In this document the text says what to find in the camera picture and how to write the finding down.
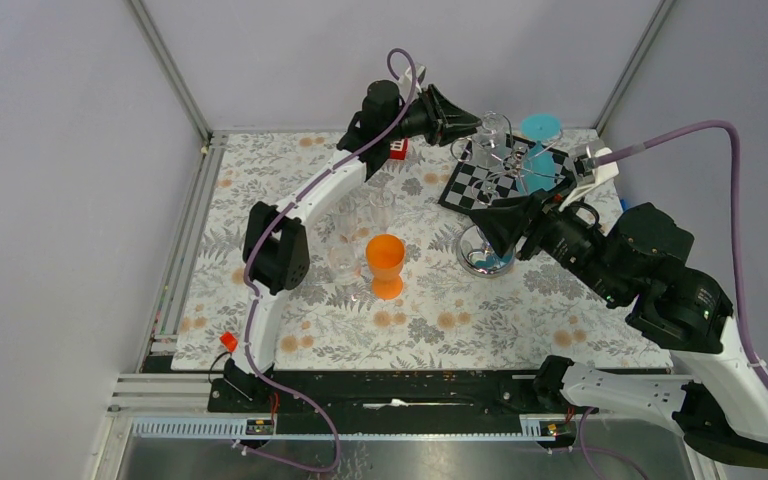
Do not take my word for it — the orange wine glass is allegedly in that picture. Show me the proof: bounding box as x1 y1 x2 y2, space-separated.
365 234 406 300

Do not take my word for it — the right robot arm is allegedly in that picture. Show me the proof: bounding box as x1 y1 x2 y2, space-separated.
470 187 768 469

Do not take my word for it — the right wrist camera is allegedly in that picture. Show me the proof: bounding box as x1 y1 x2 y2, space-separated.
560 139 619 211

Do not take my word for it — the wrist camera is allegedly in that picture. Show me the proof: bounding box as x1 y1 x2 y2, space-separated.
560 139 619 211
397 63 426 99

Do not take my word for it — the black white chess board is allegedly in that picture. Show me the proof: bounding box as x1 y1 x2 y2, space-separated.
438 135 572 214

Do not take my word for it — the teal wine glass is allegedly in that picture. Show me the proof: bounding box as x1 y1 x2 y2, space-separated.
517 113 562 195

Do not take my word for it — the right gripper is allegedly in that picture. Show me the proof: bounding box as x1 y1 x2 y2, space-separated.
464 171 625 302

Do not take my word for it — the clear champagne flute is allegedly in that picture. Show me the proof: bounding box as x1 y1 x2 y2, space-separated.
369 188 395 233

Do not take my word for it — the red small block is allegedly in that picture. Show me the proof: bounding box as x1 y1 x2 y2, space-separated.
219 331 238 353

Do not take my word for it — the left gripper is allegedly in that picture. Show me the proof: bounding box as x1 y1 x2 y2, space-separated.
384 85 480 147

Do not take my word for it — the clear wine glass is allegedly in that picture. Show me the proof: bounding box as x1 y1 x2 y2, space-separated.
332 195 358 241
468 111 511 180
327 244 362 285

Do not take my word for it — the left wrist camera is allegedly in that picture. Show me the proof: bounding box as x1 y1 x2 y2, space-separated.
397 63 426 99

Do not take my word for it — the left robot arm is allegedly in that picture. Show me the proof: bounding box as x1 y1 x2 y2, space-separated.
231 80 481 411

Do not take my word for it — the colourful toy brick block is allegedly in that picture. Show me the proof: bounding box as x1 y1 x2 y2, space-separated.
389 139 410 161

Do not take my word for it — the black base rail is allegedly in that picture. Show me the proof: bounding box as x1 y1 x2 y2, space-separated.
207 367 580 435

